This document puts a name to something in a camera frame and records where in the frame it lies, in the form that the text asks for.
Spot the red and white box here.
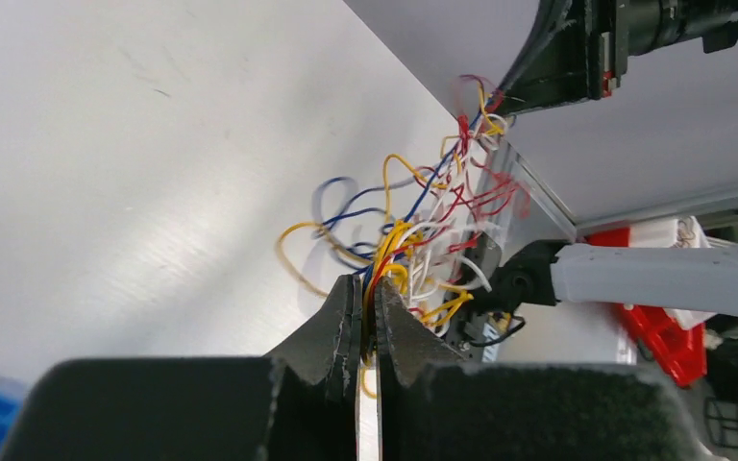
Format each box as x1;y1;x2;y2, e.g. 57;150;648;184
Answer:
583;216;724;388

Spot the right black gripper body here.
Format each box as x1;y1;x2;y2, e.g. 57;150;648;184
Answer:
583;0;629;100

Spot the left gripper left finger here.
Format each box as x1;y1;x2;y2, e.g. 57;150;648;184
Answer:
266;275;362;402

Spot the colourful wire bundle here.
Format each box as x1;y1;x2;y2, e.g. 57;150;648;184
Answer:
274;74;532;400

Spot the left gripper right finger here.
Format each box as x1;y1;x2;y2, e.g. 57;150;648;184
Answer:
374;278;465;389

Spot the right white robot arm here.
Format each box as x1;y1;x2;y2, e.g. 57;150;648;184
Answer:
468;1;738;317

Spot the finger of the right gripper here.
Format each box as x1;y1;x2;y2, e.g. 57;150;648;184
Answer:
496;0;589;116

